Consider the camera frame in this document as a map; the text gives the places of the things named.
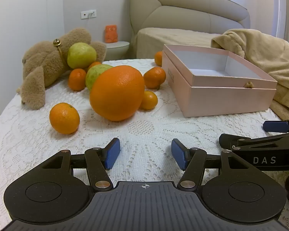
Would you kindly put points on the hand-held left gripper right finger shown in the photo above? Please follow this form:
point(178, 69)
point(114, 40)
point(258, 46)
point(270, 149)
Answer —
point(179, 154)

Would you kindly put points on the beige upholstered bed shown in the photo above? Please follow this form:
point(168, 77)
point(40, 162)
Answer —
point(183, 9)

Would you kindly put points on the beige fleece blanket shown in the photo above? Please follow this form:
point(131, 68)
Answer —
point(267, 50)

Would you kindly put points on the brown plush bear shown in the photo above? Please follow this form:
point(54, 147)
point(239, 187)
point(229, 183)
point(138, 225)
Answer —
point(43, 55)

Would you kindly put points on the white lace tablecloth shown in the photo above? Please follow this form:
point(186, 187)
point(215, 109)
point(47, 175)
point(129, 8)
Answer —
point(147, 127)

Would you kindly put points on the green apple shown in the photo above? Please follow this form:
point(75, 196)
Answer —
point(94, 77)
point(81, 55)

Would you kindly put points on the round white side table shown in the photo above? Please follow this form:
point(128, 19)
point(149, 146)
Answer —
point(118, 48)

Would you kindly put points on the white wall socket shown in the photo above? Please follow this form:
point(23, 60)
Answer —
point(88, 14)

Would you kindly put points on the large orange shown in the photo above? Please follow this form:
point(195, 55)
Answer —
point(116, 92)

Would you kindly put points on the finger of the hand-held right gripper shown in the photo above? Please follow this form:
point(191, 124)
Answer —
point(231, 139)
point(277, 126)

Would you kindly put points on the pink cardboard box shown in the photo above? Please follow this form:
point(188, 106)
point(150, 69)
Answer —
point(219, 101)

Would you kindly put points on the orange mandarin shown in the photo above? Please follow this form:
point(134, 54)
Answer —
point(158, 58)
point(94, 65)
point(77, 79)
point(154, 77)
point(63, 118)

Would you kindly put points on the small yellow-orange mandarin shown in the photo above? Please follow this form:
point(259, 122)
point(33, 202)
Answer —
point(150, 100)

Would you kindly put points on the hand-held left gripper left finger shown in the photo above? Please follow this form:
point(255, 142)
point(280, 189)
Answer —
point(112, 152)

